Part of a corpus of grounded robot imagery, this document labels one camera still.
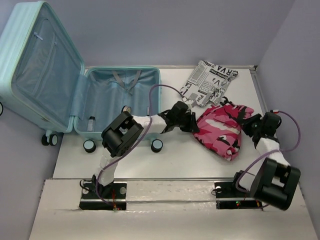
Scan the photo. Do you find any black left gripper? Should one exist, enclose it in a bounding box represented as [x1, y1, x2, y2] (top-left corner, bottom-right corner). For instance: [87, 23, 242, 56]
[174, 111, 199, 133]

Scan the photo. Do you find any pink camouflage garment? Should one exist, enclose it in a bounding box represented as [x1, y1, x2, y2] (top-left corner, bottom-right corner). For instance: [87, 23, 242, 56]
[193, 97, 255, 162]

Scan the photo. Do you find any newspaper print cloth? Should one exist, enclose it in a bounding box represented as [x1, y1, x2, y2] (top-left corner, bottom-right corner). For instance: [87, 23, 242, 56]
[180, 60, 239, 107]

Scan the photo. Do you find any clear bottle black cap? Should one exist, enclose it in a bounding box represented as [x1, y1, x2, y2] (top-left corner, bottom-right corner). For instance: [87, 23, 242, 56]
[87, 116, 96, 132]

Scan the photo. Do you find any light blue suitcase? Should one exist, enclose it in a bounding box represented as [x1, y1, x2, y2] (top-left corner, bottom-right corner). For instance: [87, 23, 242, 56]
[0, 1, 161, 153]

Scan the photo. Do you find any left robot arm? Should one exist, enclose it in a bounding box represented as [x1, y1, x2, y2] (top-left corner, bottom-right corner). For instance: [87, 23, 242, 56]
[92, 101, 200, 198]

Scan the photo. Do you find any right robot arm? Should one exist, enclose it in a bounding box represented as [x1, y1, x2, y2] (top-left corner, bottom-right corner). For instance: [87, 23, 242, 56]
[230, 109, 301, 211]

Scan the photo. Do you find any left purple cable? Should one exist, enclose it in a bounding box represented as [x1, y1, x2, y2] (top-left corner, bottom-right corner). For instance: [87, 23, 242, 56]
[95, 84, 193, 206]

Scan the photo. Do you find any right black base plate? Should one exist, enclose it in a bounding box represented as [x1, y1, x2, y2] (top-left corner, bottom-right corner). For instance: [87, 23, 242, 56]
[211, 181, 263, 210]

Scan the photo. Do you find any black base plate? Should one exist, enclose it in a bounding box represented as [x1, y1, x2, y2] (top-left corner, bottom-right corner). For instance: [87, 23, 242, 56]
[211, 181, 263, 210]
[79, 180, 127, 212]

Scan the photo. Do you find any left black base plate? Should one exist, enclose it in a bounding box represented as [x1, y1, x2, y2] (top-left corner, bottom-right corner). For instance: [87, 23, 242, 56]
[79, 180, 127, 212]

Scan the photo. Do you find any metal rail on table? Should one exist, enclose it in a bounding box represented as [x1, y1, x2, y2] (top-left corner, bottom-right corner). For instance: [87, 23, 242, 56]
[52, 176, 236, 181]

